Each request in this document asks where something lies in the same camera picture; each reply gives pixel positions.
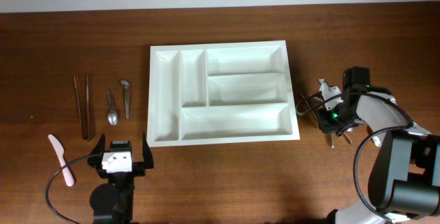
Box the white plastic knife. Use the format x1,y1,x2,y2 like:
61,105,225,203
48,134,75,187

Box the black left camera cable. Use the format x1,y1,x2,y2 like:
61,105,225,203
45,153,102,224

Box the small metal teaspoon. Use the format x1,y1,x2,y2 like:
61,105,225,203
107,89,118,126

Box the long metal tongs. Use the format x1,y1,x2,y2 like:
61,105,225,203
74,76,91,142

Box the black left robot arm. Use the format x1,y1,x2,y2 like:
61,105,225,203
87,134,154,223

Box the white plastic cutlery tray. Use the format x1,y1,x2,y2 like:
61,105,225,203
146,41,300,147

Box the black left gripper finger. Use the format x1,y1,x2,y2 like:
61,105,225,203
142,132,154,169
87,134,105,166

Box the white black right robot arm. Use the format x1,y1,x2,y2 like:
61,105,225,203
314,67,439,223

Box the metal fork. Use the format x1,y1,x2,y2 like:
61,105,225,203
343,132,353,144
300,94,319,129

